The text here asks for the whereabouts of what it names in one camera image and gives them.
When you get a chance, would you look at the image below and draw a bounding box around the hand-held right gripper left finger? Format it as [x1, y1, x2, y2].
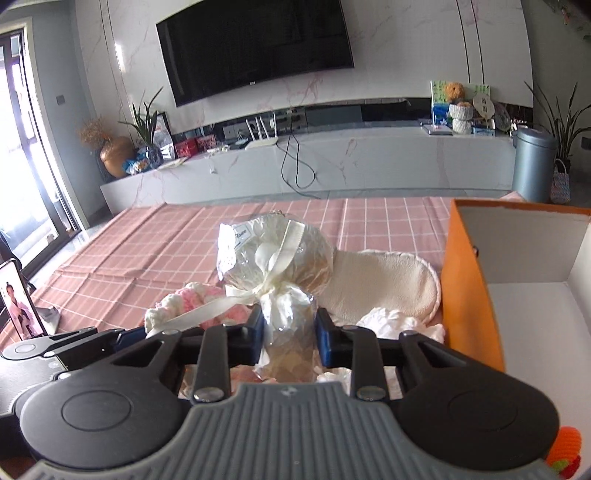
[111, 315, 266, 403]

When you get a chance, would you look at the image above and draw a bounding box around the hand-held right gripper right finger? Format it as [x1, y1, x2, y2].
[315, 307, 468, 401]

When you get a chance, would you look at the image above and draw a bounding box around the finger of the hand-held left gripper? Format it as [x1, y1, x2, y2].
[2, 327, 128, 361]

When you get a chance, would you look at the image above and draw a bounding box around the clear gift bag cream ribbon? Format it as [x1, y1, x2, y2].
[147, 212, 335, 385]

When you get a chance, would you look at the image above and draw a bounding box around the orange cardboard box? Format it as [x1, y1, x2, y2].
[440, 198, 591, 403]

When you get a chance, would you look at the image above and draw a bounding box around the grey phone stand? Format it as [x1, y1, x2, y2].
[36, 305, 64, 334]

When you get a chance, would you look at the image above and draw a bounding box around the smartphone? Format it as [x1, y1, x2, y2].
[0, 258, 48, 342]

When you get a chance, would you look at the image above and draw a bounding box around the pink white knitted toy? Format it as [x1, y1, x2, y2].
[144, 281, 260, 334]

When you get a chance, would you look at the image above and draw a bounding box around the white crumpled cloth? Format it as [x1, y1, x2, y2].
[355, 307, 447, 346]

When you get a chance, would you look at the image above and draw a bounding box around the cream fleece pouch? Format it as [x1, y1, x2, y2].
[318, 248, 442, 326]

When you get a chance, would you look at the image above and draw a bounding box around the pink checked tablecloth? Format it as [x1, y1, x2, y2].
[27, 194, 528, 403]

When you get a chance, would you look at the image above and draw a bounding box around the white marble tv cabinet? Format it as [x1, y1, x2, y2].
[100, 124, 519, 212]

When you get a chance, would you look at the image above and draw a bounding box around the gold vase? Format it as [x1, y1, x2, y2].
[100, 136, 136, 180]

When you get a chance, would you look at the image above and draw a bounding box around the black framed glass door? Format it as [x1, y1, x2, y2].
[0, 28, 80, 280]

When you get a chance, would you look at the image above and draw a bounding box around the white wifi router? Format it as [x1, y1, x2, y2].
[239, 114, 280, 150]

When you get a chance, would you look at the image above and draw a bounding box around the dried flower bunch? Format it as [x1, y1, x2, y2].
[78, 117, 112, 149]

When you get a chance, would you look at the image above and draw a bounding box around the green potted plant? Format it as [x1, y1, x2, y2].
[118, 87, 166, 168]

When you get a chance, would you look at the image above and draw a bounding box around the white knitted pot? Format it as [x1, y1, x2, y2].
[448, 102, 475, 136]

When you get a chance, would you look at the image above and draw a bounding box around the orange knitted toy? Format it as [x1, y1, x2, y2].
[544, 426, 583, 479]

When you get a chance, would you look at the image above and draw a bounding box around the green greeting card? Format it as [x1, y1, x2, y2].
[430, 79, 451, 126]

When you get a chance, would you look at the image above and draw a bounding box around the grey round trash bin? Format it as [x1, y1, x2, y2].
[510, 124, 559, 205]

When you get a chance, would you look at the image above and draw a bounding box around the round white paper fan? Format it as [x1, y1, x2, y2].
[470, 94, 495, 126]

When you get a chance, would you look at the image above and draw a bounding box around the woven pastel basket bag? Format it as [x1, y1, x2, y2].
[549, 159, 572, 206]

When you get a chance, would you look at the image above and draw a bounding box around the decorative plate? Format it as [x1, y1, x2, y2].
[492, 103, 514, 133]

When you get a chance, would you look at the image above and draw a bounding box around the tall green leafy plant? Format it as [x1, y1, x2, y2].
[525, 80, 591, 163]

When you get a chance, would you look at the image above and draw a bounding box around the black cable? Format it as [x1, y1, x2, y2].
[281, 110, 322, 198]

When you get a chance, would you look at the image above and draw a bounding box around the black picture frame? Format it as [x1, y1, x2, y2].
[151, 112, 175, 161]

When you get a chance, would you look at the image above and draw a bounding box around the black wall television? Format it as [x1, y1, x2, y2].
[155, 0, 356, 109]

